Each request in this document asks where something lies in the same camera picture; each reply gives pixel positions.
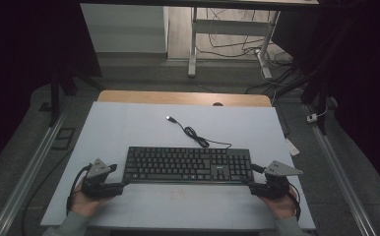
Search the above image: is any black metal stand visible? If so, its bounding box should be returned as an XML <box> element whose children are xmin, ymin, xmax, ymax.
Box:
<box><xmin>270</xmin><ymin>9</ymin><xmax>359</xmax><ymax>136</ymax></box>
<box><xmin>38</xmin><ymin>65</ymin><xmax>105</xmax><ymax>127</ymax></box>

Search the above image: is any white-legged desk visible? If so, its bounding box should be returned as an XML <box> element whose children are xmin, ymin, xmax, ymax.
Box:
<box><xmin>79</xmin><ymin>0</ymin><xmax>320</xmax><ymax>80</ymax></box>

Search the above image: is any black keyboard cable with plug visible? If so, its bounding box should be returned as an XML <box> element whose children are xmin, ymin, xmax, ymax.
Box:
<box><xmin>165</xmin><ymin>115</ymin><xmax>232</xmax><ymax>149</ymax></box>

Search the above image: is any white tag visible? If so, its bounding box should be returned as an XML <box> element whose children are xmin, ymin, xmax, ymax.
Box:
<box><xmin>285</xmin><ymin>138</ymin><xmax>300</xmax><ymax>156</ymax></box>

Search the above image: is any white table mat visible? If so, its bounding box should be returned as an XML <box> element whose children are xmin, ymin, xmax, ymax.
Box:
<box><xmin>39</xmin><ymin>101</ymin><xmax>316</xmax><ymax>230</ymax></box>

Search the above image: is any tangle of floor cables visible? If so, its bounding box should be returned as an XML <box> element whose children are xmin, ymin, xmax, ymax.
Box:
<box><xmin>196</xmin><ymin>8</ymin><xmax>307</xmax><ymax>96</ymax></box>

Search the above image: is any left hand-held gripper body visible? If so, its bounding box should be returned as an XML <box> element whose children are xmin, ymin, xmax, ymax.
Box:
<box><xmin>80</xmin><ymin>158</ymin><xmax>114</xmax><ymax>200</ymax></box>

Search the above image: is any person's left hand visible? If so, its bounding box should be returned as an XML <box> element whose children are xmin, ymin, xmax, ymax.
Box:
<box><xmin>69</xmin><ymin>181</ymin><xmax>112</xmax><ymax>219</ymax></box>

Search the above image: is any white cabinet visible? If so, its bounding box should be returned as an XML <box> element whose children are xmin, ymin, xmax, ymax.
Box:
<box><xmin>80</xmin><ymin>3</ymin><xmax>169</xmax><ymax>54</ymax></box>

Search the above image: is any aluminium rail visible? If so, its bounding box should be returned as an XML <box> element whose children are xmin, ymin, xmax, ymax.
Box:
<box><xmin>0</xmin><ymin>107</ymin><xmax>69</xmax><ymax>236</ymax></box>
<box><xmin>310</xmin><ymin>126</ymin><xmax>378</xmax><ymax>236</ymax></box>

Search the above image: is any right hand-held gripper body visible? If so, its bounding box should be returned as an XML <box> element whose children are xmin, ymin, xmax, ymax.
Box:
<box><xmin>260</xmin><ymin>159</ymin><xmax>304</xmax><ymax>200</ymax></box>

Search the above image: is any right hand-held gripper black cable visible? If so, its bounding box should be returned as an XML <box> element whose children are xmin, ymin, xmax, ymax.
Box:
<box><xmin>287</xmin><ymin>183</ymin><xmax>302</xmax><ymax>221</ymax></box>

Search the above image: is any person's right hand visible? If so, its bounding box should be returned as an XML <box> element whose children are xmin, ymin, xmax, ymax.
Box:
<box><xmin>259</xmin><ymin>188</ymin><xmax>300</xmax><ymax>220</ymax></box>

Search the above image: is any black floor cable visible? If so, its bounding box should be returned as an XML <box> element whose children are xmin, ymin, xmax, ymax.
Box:
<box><xmin>20</xmin><ymin>148</ymin><xmax>76</xmax><ymax>236</ymax></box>

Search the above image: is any black keyboard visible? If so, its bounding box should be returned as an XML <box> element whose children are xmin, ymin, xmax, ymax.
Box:
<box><xmin>122</xmin><ymin>146</ymin><xmax>255</xmax><ymax>185</ymax></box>

